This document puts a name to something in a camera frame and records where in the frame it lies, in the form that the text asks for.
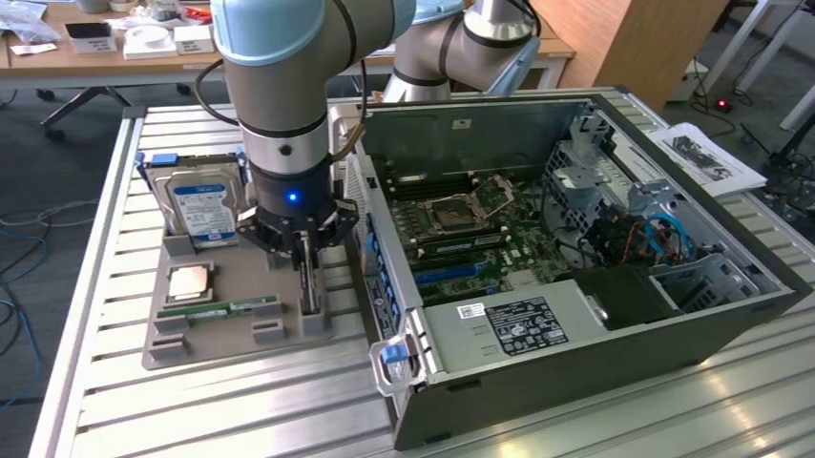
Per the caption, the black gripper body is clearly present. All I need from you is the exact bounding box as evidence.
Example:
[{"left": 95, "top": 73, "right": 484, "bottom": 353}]
[{"left": 247, "top": 164, "right": 344, "bottom": 236}]

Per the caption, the graphics card with black fan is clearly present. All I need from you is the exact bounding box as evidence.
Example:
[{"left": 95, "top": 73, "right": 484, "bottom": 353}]
[{"left": 293, "top": 228, "right": 327, "bottom": 320}]

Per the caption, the hard disk in blue caddy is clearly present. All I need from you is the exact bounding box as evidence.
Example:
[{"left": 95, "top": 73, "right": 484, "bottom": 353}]
[{"left": 135, "top": 146, "right": 251, "bottom": 250}]

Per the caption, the grey plastic parts rack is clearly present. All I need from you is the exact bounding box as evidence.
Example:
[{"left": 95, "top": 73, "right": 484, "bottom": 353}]
[{"left": 140, "top": 221, "right": 336, "bottom": 372}]

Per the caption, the copper coloured CPU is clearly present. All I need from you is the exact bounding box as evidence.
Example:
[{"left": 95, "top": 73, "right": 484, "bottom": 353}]
[{"left": 164, "top": 263, "right": 215, "bottom": 304}]

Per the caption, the CPU socket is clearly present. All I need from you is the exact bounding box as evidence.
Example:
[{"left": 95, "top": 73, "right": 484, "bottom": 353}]
[{"left": 422, "top": 192, "right": 492, "bottom": 231}]

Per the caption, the green RAM stick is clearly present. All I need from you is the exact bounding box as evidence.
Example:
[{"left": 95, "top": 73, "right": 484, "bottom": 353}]
[{"left": 155, "top": 295, "right": 283, "bottom": 321}]

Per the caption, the RAM stick with label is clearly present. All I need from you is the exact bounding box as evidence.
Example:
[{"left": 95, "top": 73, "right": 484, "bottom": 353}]
[{"left": 415, "top": 232, "right": 514, "bottom": 260}]

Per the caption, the beige case latch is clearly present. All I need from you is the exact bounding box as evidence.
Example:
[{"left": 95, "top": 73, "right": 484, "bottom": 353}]
[{"left": 327, "top": 105, "right": 368, "bottom": 201}]

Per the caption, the metal socket cover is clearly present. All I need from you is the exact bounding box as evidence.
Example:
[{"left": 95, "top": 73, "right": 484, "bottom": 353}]
[{"left": 471, "top": 173, "right": 520, "bottom": 219}]

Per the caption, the green motherboard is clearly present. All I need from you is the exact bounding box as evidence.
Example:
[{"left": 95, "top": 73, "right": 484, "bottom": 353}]
[{"left": 375, "top": 156, "right": 578, "bottom": 306}]

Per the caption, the grey power supply black label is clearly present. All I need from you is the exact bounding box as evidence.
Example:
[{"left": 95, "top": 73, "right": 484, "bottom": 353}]
[{"left": 419, "top": 280, "right": 607, "bottom": 376}]

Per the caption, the perforated metal drive cage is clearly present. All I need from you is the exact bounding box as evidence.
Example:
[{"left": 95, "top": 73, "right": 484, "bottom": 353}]
[{"left": 540, "top": 137, "right": 646, "bottom": 231}]

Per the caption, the small white box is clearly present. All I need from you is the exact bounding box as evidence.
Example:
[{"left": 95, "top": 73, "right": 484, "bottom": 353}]
[{"left": 172, "top": 24, "right": 213, "bottom": 56}]

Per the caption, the flat white box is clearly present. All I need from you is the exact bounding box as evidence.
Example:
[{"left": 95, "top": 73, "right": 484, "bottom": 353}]
[{"left": 121, "top": 40, "right": 181, "bottom": 62}]

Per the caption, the black caster base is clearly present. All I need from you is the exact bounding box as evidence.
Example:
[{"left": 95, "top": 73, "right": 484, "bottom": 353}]
[{"left": 36, "top": 83, "right": 193, "bottom": 143}]

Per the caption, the white tape roll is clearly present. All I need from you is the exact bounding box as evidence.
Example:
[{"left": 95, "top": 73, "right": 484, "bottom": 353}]
[{"left": 125, "top": 26, "right": 169, "bottom": 49}]

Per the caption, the black and white box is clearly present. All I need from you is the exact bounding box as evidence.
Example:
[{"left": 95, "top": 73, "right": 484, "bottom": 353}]
[{"left": 65, "top": 21, "right": 119, "bottom": 55}]

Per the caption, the dark grey open PC case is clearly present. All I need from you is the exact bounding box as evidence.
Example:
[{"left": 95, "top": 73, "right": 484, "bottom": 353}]
[{"left": 328, "top": 91, "right": 815, "bottom": 452}]

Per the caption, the clear plastic bag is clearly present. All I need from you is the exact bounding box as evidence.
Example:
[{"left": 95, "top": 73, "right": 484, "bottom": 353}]
[{"left": 0, "top": 0, "right": 64, "bottom": 45}]

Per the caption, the silver metal disk bay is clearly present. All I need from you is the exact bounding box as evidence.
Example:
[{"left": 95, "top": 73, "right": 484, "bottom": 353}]
[{"left": 647, "top": 252, "right": 766, "bottom": 315}]

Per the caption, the printed paper stack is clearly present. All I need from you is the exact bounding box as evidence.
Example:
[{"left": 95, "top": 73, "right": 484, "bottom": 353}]
[{"left": 644, "top": 121, "right": 771, "bottom": 198}]

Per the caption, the wooden cabinet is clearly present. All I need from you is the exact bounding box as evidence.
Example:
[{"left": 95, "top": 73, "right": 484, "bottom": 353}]
[{"left": 532, "top": 0, "right": 732, "bottom": 112}]

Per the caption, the black tripod stand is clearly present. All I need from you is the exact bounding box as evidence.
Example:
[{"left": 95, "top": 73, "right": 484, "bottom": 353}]
[{"left": 742, "top": 83, "right": 815, "bottom": 214}]

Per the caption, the black camera cable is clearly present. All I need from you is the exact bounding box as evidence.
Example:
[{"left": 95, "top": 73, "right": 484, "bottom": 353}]
[{"left": 193, "top": 0, "right": 372, "bottom": 159}]

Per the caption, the grey case handle blue grip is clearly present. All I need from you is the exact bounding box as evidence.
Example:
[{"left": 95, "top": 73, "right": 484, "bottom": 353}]
[{"left": 368, "top": 331, "right": 430, "bottom": 398}]

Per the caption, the black power wire bundle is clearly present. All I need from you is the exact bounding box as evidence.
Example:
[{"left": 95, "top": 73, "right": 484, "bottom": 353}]
[{"left": 579, "top": 215, "right": 639, "bottom": 267}]

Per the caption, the blue floor cable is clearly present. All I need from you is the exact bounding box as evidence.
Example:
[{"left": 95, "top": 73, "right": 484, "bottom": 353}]
[{"left": 0, "top": 227, "right": 51, "bottom": 411}]

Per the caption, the red disk wire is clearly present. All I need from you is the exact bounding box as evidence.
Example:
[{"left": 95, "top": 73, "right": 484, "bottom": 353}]
[{"left": 620, "top": 219, "right": 646, "bottom": 262}]

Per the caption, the blue disk wire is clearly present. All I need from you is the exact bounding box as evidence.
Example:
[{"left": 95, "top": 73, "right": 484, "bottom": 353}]
[{"left": 642, "top": 213, "right": 696, "bottom": 264}]

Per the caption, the white desk frame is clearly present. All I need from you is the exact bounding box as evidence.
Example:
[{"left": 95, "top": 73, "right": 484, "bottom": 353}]
[{"left": 699, "top": 0, "right": 815, "bottom": 131}]

